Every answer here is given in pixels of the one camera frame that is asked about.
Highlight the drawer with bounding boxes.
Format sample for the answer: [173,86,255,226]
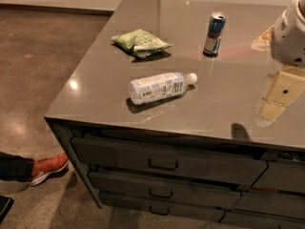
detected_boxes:
[99,193,225,222]
[71,137,267,185]
[234,193,305,219]
[254,162,305,194]
[89,171,241,209]
[220,212,305,229]

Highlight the middle right drawer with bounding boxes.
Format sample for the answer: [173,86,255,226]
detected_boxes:
[234,193,305,219]

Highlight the top left drawer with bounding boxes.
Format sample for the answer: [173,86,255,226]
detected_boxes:
[71,137,267,185]

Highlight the bottom right drawer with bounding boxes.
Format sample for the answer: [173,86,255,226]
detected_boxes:
[220,212,305,229]

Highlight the red white sneaker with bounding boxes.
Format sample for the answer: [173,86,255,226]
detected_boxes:
[28,153,69,186]

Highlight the bottom left drawer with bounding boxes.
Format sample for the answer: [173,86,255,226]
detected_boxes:
[99,193,225,222]

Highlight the redbull can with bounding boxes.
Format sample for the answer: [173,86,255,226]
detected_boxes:
[203,11,227,56]

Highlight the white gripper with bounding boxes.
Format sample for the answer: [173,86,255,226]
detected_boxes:
[251,0,305,120]

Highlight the clear plastic water bottle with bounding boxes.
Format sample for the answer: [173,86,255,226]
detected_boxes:
[129,73,197,105]

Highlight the black trouser leg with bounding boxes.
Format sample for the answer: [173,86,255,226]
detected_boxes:
[0,152,34,182]

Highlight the grey drawer cabinet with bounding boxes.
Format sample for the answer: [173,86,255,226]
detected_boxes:
[47,118,305,229]

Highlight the green jalapeno chip bag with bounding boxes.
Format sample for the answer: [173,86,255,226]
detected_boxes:
[112,29,172,58]

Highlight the top right drawer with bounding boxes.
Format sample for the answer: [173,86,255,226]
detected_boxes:
[254,162,305,194]

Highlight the black object on floor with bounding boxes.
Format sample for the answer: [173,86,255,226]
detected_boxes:
[0,196,14,224]

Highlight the middle left drawer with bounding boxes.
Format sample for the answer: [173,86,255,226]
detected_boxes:
[89,171,241,209]

